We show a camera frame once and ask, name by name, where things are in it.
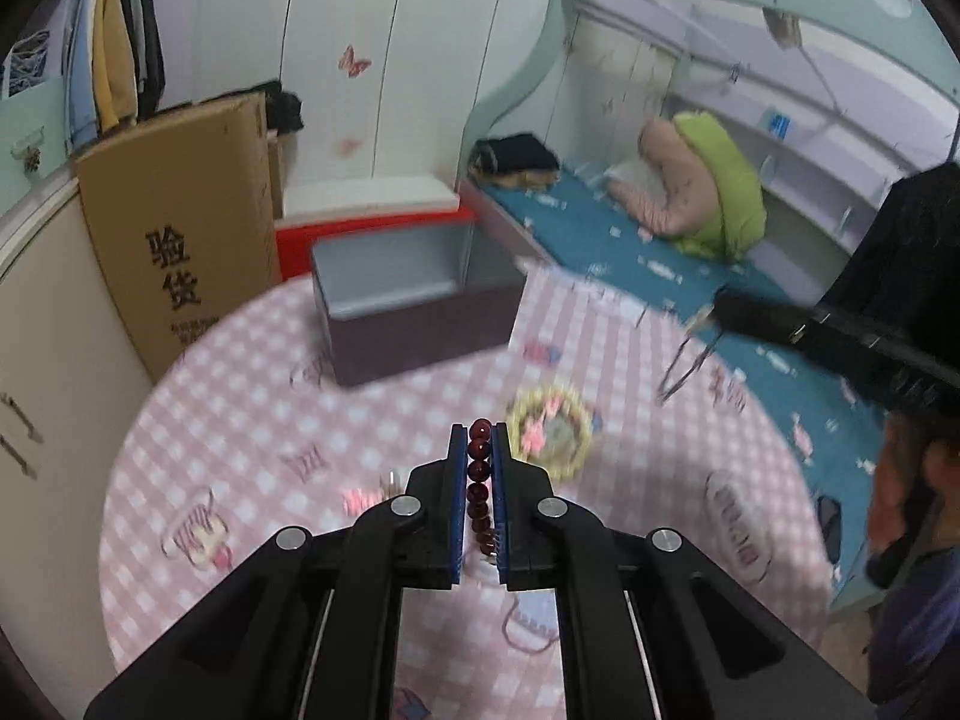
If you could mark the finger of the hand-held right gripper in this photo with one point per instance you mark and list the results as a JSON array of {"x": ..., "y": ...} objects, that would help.
[{"x": 765, "y": 322}]

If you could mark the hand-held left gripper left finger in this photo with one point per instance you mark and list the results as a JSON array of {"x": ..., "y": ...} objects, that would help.
[{"x": 456, "y": 510}]

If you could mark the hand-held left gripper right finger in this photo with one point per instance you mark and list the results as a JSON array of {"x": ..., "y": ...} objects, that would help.
[{"x": 501, "y": 510}]

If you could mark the grey tin box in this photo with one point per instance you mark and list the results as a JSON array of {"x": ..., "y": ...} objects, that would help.
[{"x": 420, "y": 337}]

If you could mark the person's right hand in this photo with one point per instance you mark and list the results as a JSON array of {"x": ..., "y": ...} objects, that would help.
[{"x": 896, "y": 457}]

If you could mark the green duvet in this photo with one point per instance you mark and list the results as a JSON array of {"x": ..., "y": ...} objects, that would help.
[{"x": 731, "y": 187}]

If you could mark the pink duvet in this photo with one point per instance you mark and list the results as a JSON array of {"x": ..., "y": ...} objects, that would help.
[{"x": 682, "y": 180}]

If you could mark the blue printed bedsheet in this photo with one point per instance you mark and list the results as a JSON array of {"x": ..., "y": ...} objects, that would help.
[{"x": 600, "y": 240}]

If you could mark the white pillow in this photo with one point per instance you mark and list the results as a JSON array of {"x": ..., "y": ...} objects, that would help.
[{"x": 626, "y": 180}]

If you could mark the small blue box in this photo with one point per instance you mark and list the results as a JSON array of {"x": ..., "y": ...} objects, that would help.
[{"x": 776, "y": 124}]

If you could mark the pink checkered tablecloth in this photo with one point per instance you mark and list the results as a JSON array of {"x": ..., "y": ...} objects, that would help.
[{"x": 247, "y": 420}]

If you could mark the folded tan clothes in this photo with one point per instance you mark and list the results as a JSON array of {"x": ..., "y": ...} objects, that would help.
[{"x": 536, "y": 180}]

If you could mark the grey clip lamp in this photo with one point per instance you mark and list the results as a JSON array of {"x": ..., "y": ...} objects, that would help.
[{"x": 784, "y": 28}]

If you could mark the folded black clothes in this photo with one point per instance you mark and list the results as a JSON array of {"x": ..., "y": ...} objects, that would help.
[{"x": 517, "y": 154}]

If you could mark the red storage box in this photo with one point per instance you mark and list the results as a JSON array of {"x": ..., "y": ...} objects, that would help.
[{"x": 296, "y": 251}]

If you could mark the white box lid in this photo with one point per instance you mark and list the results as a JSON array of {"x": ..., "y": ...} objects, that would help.
[{"x": 367, "y": 195}]

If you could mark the person's purple clothing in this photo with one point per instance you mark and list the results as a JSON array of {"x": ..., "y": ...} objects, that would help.
[{"x": 922, "y": 630}]

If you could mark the tall cardboard box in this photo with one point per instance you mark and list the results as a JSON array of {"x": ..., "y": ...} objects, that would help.
[{"x": 187, "y": 240}]

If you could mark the white wardrobe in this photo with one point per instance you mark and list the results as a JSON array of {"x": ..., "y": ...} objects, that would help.
[{"x": 420, "y": 75}]

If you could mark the beige low cabinet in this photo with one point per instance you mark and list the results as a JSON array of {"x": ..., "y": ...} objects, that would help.
[{"x": 67, "y": 330}]

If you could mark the black clothes pile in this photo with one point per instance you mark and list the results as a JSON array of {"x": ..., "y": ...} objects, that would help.
[{"x": 285, "y": 109}]

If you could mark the pink butterfly sticker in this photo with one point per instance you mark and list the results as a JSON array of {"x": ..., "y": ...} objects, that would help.
[{"x": 354, "y": 61}]

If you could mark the brown pinecone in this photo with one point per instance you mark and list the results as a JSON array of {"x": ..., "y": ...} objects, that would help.
[{"x": 31, "y": 159}]

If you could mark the dark hanging jackets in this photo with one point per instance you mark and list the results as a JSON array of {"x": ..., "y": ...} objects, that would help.
[{"x": 146, "y": 45}]

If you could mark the yellow hanging jacket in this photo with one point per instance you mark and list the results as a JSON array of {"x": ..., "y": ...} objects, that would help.
[{"x": 112, "y": 52}]

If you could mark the teal drawer unit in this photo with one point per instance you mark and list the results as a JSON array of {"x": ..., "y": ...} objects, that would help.
[{"x": 30, "y": 120}]

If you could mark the light blue hanging jacket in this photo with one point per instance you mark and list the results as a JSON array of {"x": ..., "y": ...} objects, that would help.
[{"x": 81, "y": 67}]

